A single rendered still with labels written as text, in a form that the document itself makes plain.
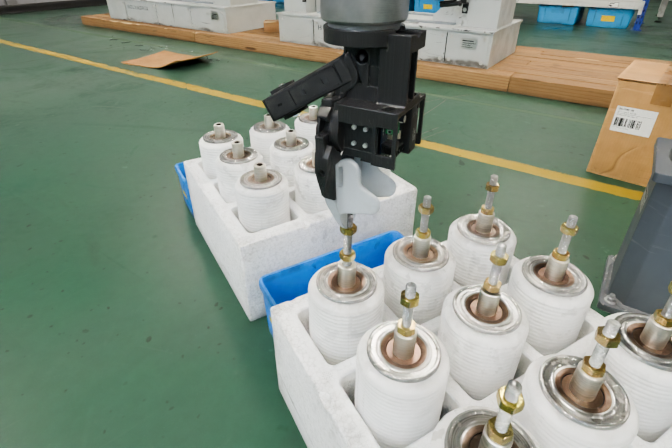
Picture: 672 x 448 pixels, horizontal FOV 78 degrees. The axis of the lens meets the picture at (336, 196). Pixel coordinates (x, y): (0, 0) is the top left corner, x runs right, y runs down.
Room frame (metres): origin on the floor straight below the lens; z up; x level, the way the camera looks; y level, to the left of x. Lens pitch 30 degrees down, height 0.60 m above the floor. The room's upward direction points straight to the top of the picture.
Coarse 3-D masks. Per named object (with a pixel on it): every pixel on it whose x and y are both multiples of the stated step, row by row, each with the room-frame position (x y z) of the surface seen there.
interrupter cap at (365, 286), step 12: (336, 264) 0.42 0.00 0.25; (360, 264) 0.42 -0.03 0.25; (324, 276) 0.40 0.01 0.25; (336, 276) 0.40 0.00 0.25; (360, 276) 0.40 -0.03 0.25; (372, 276) 0.40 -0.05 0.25; (324, 288) 0.38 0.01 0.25; (336, 288) 0.38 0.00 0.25; (348, 288) 0.38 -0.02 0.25; (360, 288) 0.38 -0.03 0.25; (372, 288) 0.38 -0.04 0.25; (336, 300) 0.36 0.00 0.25; (348, 300) 0.36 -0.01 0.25; (360, 300) 0.36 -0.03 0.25
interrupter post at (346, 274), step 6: (342, 264) 0.39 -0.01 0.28; (354, 264) 0.39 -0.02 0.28; (342, 270) 0.38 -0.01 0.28; (348, 270) 0.38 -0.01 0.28; (354, 270) 0.39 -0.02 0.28; (342, 276) 0.38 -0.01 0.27; (348, 276) 0.38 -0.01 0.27; (354, 276) 0.39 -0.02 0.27; (342, 282) 0.38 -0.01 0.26; (348, 282) 0.38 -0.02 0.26; (354, 282) 0.39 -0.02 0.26
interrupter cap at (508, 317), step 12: (468, 288) 0.38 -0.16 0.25; (480, 288) 0.38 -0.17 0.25; (456, 300) 0.36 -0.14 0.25; (468, 300) 0.36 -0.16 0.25; (504, 300) 0.36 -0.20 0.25; (456, 312) 0.34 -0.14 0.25; (468, 312) 0.34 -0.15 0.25; (504, 312) 0.34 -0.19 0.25; (516, 312) 0.34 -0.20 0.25; (468, 324) 0.32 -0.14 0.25; (480, 324) 0.32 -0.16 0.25; (492, 324) 0.32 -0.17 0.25; (504, 324) 0.32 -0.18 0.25; (516, 324) 0.32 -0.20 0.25
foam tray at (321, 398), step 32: (288, 320) 0.40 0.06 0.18; (384, 320) 0.40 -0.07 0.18; (288, 352) 0.37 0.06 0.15; (576, 352) 0.35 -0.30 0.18; (288, 384) 0.38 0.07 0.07; (320, 384) 0.30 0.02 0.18; (352, 384) 0.32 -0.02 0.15; (448, 384) 0.30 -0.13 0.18; (320, 416) 0.29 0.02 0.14; (352, 416) 0.26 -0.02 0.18
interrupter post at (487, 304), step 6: (480, 294) 0.35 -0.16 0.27; (486, 294) 0.34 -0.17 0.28; (492, 294) 0.34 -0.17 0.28; (498, 294) 0.34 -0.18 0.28; (480, 300) 0.35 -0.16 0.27; (486, 300) 0.34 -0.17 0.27; (492, 300) 0.34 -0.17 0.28; (498, 300) 0.34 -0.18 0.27; (480, 306) 0.34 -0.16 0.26; (486, 306) 0.34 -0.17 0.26; (492, 306) 0.34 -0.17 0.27; (480, 312) 0.34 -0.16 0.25; (486, 312) 0.34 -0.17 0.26; (492, 312) 0.34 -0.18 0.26
